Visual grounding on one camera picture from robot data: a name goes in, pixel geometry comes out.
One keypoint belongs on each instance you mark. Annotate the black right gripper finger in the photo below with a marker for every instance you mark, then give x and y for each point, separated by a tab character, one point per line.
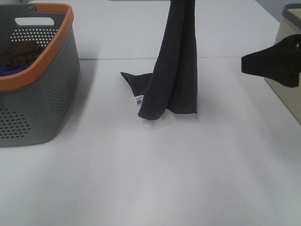
281	62

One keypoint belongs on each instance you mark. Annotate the beige fabric storage box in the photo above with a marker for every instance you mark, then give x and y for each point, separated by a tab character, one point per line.
290	24

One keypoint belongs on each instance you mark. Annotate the brown towel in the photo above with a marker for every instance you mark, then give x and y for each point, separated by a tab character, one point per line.
21	53

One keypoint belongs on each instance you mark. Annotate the blue towel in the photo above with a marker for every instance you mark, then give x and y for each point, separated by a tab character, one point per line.
6	70

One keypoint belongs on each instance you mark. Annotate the grey basket with orange rim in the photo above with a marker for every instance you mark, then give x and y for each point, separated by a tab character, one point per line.
34	101

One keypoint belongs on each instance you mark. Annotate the dark navy towel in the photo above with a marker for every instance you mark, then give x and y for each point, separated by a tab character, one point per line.
173	83

